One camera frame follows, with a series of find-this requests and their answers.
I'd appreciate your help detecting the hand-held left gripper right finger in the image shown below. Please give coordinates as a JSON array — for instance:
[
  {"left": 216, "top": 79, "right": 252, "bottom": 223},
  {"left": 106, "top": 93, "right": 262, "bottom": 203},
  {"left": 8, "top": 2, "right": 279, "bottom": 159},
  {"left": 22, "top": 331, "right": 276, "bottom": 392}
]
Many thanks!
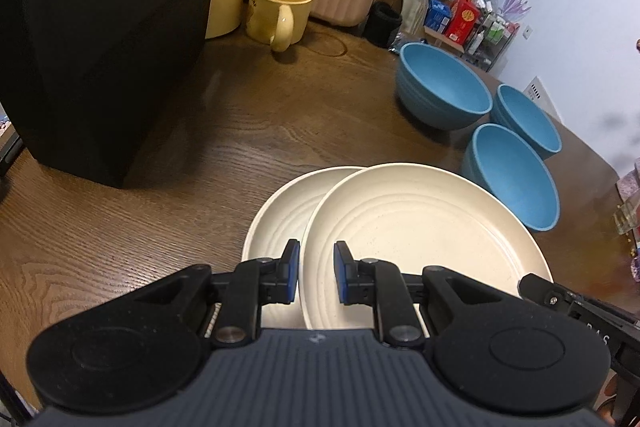
[{"left": 333, "top": 241, "right": 521, "bottom": 349}]

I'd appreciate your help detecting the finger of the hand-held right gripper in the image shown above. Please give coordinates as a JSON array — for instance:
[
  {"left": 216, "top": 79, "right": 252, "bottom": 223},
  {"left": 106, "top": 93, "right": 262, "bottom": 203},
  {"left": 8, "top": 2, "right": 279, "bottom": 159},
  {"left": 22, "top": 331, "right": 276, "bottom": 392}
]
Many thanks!
[{"left": 517, "top": 273, "right": 578, "bottom": 315}]

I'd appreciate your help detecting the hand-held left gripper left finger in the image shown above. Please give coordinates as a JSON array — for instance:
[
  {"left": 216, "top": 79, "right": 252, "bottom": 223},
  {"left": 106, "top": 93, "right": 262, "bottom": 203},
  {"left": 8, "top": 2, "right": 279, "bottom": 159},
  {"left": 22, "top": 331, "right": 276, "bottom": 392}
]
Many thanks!
[{"left": 127, "top": 238, "right": 302, "bottom": 349}]

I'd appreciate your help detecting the cream plate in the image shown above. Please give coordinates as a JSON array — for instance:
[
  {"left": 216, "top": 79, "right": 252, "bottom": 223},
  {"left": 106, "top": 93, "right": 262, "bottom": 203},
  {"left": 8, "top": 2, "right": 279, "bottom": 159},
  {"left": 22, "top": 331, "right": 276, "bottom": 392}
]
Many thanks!
[
  {"left": 241, "top": 166, "right": 366, "bottom": 329},
  {"left": 298, "top": 162, "right": 555, "bottom": 332}
]

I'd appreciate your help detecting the blue bowl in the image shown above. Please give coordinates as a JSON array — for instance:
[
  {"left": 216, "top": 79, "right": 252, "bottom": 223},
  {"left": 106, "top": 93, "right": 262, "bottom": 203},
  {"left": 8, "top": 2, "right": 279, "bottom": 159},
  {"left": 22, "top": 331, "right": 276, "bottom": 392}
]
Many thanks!
[
  {"left": 396, "top": 42, "right": 494, "bottom": 131},
  {"left": 491, "top": 84, "right": 563, "bottom": 160},
  {"left": 461, "top": 123, "right": 559, "bottom": 232}
]

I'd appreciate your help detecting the clear drinking glass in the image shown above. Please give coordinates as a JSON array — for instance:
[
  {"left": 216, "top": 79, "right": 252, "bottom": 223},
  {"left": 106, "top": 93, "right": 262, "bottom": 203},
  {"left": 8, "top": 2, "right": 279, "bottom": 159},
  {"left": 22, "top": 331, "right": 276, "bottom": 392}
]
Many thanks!
[{"left": 614, "top": 198, "right": 640, "bottom": 235}]

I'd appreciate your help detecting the pink textured vase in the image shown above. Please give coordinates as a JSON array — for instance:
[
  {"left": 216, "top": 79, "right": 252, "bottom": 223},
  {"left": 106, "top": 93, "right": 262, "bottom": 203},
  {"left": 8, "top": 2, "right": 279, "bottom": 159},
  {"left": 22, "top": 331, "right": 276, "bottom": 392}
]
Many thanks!
[{"left": 619, "top": 159, "right": 640, "bottom": 200}]

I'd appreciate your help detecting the silver foil wrapper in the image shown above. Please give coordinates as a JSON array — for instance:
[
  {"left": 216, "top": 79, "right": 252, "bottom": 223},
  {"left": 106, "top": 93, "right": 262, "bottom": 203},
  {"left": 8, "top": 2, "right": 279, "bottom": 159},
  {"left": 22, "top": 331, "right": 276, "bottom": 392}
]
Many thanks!
[{"left": 392, "top": 32, "right": 426, "bottom": 52}]

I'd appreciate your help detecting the yellow mug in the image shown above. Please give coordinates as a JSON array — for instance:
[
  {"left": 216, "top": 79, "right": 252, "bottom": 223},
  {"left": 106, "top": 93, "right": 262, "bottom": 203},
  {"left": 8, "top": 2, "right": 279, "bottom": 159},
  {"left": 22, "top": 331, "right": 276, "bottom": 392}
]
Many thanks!
[{"left": 245, "top": 0, "right": 315, "bottom": 52}]

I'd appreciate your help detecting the black cylindrical container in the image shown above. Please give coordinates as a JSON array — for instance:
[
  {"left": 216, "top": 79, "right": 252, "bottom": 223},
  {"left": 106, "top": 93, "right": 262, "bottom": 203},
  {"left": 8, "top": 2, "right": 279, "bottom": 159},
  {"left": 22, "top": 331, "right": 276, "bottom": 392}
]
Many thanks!
[{"left": 364, "top": 2, "right": 404, "bottom": 48}]

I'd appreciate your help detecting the blue box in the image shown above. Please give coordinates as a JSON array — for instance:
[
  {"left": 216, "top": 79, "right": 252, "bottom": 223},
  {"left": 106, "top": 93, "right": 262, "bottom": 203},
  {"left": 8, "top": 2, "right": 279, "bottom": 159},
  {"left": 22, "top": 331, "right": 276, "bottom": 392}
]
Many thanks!
[{"left": 425, "top": 0, "right": 453, "bottom": 34}]

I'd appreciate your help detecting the red box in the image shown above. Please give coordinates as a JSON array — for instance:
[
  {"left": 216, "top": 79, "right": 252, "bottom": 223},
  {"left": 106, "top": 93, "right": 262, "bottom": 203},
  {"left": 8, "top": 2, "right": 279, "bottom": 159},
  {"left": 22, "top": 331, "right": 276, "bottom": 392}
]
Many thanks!
[{"left": 444, "top": 0, "right": 483, "bottom": 45}]

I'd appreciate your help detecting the black paper bag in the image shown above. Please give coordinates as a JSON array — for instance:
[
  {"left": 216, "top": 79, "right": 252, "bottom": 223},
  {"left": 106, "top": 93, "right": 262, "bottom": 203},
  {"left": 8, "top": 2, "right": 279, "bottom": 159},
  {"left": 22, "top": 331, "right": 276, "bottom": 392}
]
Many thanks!
[{"left": 0, "top": 0, "right": 232, "bottom": 189}]

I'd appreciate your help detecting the white wall panel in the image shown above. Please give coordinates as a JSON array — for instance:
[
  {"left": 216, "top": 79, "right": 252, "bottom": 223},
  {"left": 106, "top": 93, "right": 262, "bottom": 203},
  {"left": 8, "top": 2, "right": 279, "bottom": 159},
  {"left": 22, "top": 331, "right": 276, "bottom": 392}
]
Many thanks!
[{"left": 527, "top": 76, "right": 561, "bottom": 118}]

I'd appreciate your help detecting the metal wire rack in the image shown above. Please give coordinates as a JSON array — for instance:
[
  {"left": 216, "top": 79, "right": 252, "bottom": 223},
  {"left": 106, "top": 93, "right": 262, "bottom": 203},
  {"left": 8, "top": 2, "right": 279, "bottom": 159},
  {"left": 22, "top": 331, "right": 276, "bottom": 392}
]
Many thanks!
[{"left": 467, "top": 4, "right": 521, "bottom": 72}]

